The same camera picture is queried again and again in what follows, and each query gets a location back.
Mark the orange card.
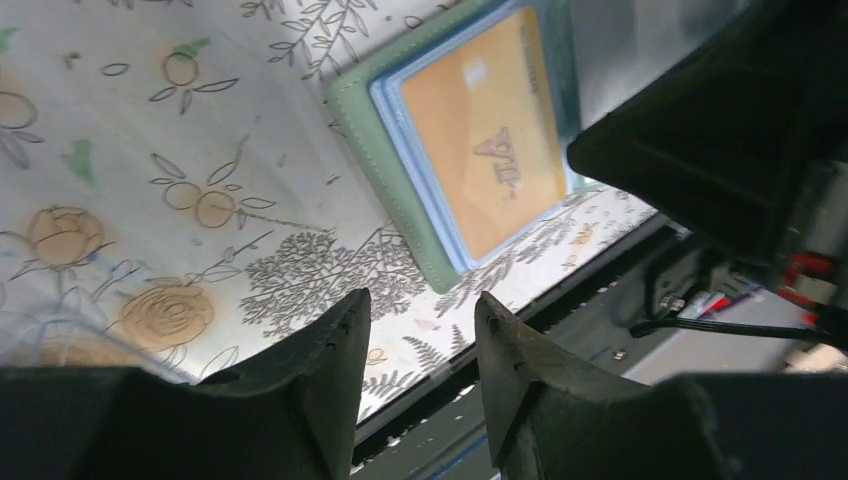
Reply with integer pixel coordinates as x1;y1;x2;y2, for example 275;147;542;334
397;4;570;268

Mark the green leather card holder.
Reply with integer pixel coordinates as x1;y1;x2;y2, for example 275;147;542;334
327;1;595;293

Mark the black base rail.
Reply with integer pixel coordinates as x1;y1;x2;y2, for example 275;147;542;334
355;222;726;479

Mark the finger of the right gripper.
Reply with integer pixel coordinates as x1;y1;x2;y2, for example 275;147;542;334
567;1;847;262

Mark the floral tablecloth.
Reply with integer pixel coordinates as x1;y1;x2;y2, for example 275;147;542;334
1;1;651;418

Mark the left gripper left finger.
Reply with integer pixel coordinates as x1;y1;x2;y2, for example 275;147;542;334
1;289;371;479

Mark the clear plastic card box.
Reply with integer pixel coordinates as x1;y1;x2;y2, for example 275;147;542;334
1;290;197;384

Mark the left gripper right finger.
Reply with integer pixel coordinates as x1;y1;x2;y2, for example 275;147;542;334
474;293;847;479

